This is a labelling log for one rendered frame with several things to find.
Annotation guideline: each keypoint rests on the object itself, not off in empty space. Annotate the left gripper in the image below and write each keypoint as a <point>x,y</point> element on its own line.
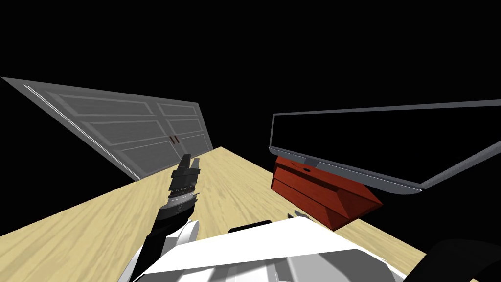
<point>184,179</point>

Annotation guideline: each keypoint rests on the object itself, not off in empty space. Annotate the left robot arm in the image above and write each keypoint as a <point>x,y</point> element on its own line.
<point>172,219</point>

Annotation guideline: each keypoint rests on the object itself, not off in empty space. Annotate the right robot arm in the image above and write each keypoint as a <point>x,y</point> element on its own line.
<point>458,262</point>

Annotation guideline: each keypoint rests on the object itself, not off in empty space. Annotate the grey panelled double door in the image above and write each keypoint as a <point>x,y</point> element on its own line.
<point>129,129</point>

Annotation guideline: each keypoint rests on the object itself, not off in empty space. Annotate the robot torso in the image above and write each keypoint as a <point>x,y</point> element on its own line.
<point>274,250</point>

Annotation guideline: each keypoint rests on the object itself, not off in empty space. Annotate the red wooden cabinet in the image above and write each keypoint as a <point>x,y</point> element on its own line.
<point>313,188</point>

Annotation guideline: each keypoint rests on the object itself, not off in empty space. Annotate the grey framed black television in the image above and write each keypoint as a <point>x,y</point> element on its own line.
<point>352,137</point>

